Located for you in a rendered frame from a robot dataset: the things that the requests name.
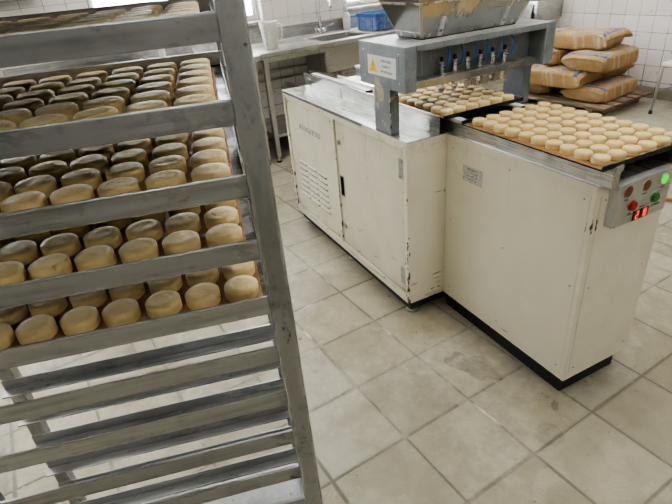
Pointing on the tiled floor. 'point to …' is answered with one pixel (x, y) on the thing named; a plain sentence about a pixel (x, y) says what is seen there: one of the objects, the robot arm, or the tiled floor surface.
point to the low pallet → (591, 102)
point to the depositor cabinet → (372, 190)
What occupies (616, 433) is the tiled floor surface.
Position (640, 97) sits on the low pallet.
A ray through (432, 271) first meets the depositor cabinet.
